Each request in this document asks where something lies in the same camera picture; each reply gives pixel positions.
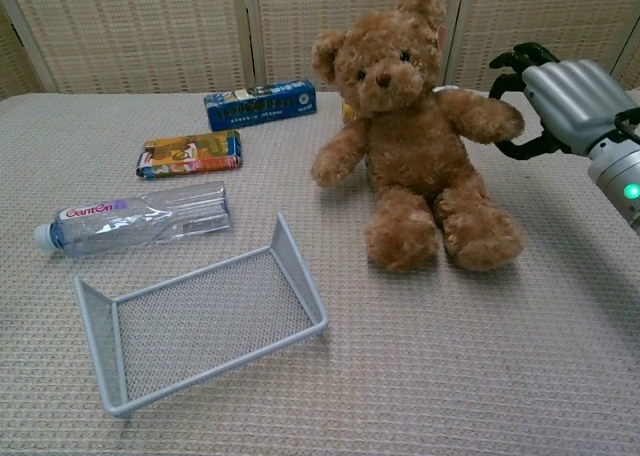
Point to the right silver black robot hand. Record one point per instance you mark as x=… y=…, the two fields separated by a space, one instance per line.
x=570 y=98

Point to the brown teddy bear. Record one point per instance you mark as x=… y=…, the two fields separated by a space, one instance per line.
x=405 y=141

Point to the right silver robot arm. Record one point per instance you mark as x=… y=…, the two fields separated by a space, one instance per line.
x=620 y=171

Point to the yellow toy behind bear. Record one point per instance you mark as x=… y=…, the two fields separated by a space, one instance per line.
x=346 y=112

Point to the blue rectangular box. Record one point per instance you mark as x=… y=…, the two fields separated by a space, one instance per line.
x=260 y=105

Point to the beige woven tablecloth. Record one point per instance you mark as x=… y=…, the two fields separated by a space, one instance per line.
x=350 y=366

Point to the colourful patterned pouch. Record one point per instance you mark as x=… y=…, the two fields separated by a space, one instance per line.
x=192 y=153

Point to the grey metal mesh tray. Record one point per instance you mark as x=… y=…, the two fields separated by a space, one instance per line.
x=210 y=316

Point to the beige folding screen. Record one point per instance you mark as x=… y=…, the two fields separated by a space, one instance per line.
x=150 y=31

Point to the clear plastic water bottle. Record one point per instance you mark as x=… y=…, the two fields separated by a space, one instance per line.
x=140 y=218

